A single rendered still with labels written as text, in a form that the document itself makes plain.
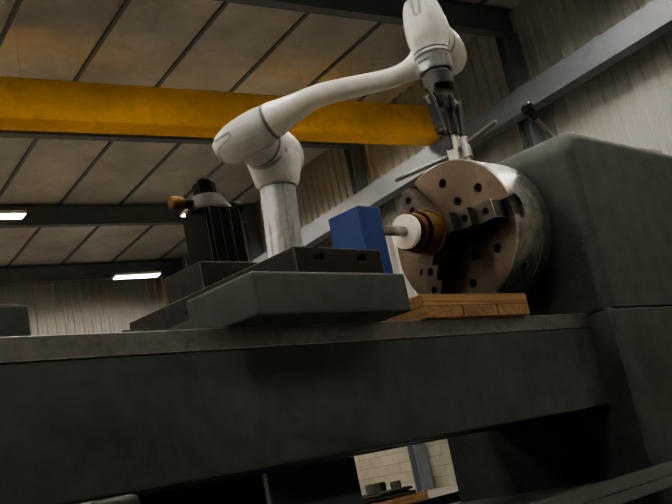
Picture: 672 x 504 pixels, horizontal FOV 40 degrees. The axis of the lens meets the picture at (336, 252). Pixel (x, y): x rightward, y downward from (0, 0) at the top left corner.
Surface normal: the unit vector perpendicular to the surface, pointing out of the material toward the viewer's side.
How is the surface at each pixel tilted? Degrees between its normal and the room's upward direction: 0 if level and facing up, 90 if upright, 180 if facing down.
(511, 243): 90
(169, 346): 90
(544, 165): 90
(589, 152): 90
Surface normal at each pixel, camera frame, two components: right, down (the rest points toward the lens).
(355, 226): -0.70, -0.03
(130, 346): 0.68, -0.30
